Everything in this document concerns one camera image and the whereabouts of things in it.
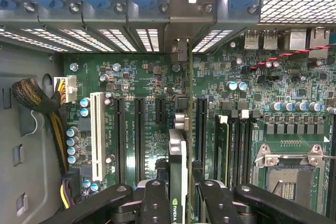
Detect black labelled RAM stick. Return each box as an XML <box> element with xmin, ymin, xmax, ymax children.
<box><xmin>214</xmin><ymin>114</ymin><xmax>231</xmax><ymax>187</ymax></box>

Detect black RAM slot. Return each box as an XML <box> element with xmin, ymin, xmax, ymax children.
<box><xmin>239</xmin><ymin>109</ymin><xmax>250</xmax><ymax>190</ymax></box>
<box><xmin>230</xmin><ymin>110</ymin><xmax>240</xmax><ymax>190</ymax></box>

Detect long black expansion slot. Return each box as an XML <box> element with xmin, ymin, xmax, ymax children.
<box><xmin>113</xmin><ymin>97</ymin><xmax>126</xmax><ymax>185</ymax></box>
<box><xmin>196</xmin><ymin>97</ymin><xmax>208</xmax><ymax>168</ymax></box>
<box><xmin>133</xmin><ymin>97</ymin><xmax>145</xmax><ymax>184</ymax></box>

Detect CPU socket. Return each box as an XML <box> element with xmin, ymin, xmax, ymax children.
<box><xmin>253</xmin><ymin>143</ymin><xmax>331</xmax><ymax>216</ymax></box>

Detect white PCI slot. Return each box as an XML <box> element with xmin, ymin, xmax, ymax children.
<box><xmin>90</xmin><ymin>91</ymin><xmax>106</xmax><ymax>182</ymax></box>

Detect short black expansion slot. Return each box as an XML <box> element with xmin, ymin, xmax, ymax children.
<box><xmin>154</xmin><ymin>97</ymin><xmax>166</xmax><ymax>124</ymax></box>

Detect green motherboard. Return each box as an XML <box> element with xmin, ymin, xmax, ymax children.
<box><xmin>62</xmin><ymin>28</ymin><xmax>336</xmax><ymax>224</ymax></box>

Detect white power connector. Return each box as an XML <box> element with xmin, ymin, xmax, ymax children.
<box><xmin>54</xmin><ymin>76</ymin><xmax>78</xmax><ymax>104</ymax></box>

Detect silver rear port block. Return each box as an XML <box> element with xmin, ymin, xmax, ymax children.
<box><xmin>244</xmin><ymin>29</ymin><xmax>260</xmax><ymax>50</ymax></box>
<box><xmin>309</xmin><ymin>27</ymin><xmax>331</xmax><ymax>59</ymax></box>
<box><xmin>288</xmin><ymin>28</ymin><xmax>308</xmax><ymax>50</ymax></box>
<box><xmin>263</xmin><ymin>29</ymin><xmax>278</xmax><ymax>50</ymax></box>

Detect open black PC case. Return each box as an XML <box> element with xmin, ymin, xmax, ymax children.
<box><xmin>0</xmin><ymin>0</ymin><xmax>336</xmax><ymax>224</ymax></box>

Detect black connector purple yellow wires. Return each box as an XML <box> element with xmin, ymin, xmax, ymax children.
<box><xmin>59</xmin><ymin>167</ymin><xmax>82</xmax><ymax>209</ymax></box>

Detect yellow black braided cable bundle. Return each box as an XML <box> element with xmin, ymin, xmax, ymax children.
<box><xmin>12</xmin><ymin>77</ymin><xmax>70</xmax><ymax>175</ymax></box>

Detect red black twisted wire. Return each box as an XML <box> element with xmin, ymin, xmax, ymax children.
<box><xmin>249</xmin><ymin>42</ymin><xmax>336</xmax><ymax>71</ymax></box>

